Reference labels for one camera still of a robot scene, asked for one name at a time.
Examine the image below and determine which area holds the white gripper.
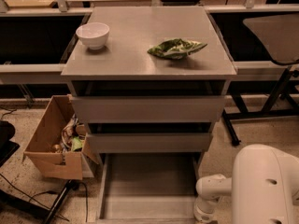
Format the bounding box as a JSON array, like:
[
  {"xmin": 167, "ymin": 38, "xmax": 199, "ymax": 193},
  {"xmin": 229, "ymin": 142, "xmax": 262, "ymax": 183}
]
[{"xmin": 193, "ymin": 174, "xmax": 232, "ymax": 224}]

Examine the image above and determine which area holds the grey bottom drawer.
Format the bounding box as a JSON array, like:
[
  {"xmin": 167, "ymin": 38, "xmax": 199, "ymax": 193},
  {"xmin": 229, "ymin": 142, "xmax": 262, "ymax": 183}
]
[{"xmin": 95, "ymin": 153, "xmax": 197, "ymax": 224}]

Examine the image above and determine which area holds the grey drawer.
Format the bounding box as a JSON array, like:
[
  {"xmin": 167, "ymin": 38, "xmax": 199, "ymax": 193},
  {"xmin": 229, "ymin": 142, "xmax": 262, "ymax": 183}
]
[
  {"xmin": 95, "ymin": 153, "xmax": 197, "ymax": 224},
  {"xmin": 70, "ymin": 96, "xmax": 225, "ymax": 123},
  {"xmin": 87, "ymin": 133, "xmax": 212, "ymax": 153}
]

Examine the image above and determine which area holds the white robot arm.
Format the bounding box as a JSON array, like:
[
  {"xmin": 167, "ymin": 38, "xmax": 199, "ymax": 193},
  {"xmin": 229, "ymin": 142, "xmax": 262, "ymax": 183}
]
[{"xmin": 193, "ymin": 144, "xmax": 299, "ymax": 224}]

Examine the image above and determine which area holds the grey middle drawer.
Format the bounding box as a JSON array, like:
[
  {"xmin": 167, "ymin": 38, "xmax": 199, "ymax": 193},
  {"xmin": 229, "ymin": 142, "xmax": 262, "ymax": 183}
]
[{"xmin": 87, "ymin": 133, "xmax": 212, "ymax": 153}]

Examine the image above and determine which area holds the grey drawer cabinet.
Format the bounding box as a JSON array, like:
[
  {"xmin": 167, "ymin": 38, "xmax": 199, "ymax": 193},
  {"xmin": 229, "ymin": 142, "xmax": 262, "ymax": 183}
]
[{"xmin": 62, "ymin": 7, "xmax": 236, "ymax": 163}]

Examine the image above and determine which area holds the grey top drawer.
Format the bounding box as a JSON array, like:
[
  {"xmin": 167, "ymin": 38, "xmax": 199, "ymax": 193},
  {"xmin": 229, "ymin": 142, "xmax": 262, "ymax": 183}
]
[{"xmin": 70, "ymin": 96, "xmax": 225, "ymax": 123}]

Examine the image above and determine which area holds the open cardboard box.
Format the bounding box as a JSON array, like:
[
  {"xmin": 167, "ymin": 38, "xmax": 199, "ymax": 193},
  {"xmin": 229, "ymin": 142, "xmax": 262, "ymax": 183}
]
[{"xmin": 24, "ymin": 95, "xmax": 99, "ymax": 180}]

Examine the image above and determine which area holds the black stand leg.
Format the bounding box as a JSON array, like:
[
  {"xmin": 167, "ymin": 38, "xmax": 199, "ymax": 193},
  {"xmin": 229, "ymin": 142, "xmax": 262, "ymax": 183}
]
[{"xmin": 42, "ymin": 180, "xmax": 78, "ymax": 224}]

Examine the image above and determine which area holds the green packet in box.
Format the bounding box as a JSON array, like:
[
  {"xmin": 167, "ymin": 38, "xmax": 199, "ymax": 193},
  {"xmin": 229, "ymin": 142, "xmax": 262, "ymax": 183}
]
[{"xmin": 71, "ymin": 137, "xmax": 83, "ymax": 151}]

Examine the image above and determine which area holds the green leaf-shaped dish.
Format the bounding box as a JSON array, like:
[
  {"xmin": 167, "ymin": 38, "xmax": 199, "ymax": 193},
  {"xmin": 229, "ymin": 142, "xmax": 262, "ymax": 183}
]
[{"xmin": 148, "ymin": 38, "xmax": 207, "ymax": 60}]

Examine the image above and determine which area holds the white ceramic bowl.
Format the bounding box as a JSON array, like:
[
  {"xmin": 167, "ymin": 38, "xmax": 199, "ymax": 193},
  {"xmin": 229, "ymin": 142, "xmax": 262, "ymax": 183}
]
[{"xmin": 76, "ymin": 22, "xmax": 110, "ymax": 49}]

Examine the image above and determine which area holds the black object at left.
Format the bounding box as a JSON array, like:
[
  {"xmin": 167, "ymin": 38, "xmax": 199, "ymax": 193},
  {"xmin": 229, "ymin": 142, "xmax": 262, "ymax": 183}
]
[{"xmin": 0, "ymin": 121, "xmax": 20, "ymax": 167}]

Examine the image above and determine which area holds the black table frame leg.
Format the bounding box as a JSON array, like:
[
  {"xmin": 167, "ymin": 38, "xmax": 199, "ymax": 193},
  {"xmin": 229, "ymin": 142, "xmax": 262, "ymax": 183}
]
[{"xmin": 221, "ymin": 66, "xmax": 299, "ymax": 147}]

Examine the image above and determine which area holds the black floor cable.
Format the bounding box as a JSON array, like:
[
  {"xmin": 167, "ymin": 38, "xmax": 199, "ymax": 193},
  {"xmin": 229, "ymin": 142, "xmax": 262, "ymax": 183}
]
[{"xmin": 0, "ymin": 173, "xmax": 90, "ymax": 224}]

